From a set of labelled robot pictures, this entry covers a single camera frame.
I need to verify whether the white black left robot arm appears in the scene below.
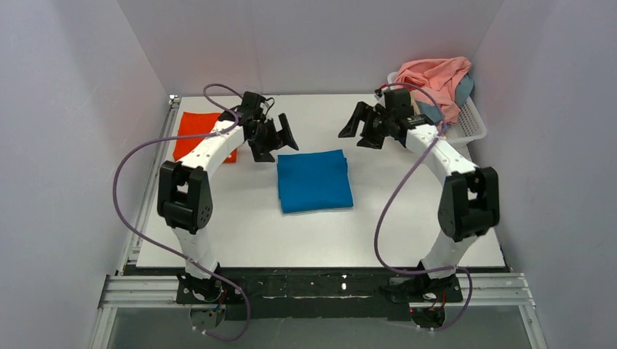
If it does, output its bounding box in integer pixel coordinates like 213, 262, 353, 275
156, 113, 299, 280

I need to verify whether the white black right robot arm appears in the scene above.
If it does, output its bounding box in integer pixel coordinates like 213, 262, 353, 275
338, 102, 500, 280

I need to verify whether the folded orange t shirt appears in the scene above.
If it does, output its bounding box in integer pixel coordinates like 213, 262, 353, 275
173, 112, 220, 161

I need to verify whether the white plastic laundry basket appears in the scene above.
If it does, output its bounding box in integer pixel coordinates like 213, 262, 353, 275
386, 71, 487, 148

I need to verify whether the grey blue t shirt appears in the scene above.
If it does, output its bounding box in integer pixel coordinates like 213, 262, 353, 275
417, 73, 474, 125

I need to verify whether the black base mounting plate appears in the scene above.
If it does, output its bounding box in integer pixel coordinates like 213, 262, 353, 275
176, 268, 464, 321

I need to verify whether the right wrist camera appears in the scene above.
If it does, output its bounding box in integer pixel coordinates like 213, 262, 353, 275
374, 88, 434, 129

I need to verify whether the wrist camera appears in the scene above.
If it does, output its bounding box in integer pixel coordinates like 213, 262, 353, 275
217, 92, 274, 125
374, 88, 434, 129

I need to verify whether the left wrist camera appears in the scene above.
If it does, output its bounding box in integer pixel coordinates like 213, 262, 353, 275
217, 92, 274, 125

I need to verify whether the aluminium frame rail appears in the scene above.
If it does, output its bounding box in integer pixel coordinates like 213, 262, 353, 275
90, 273, 547, 348

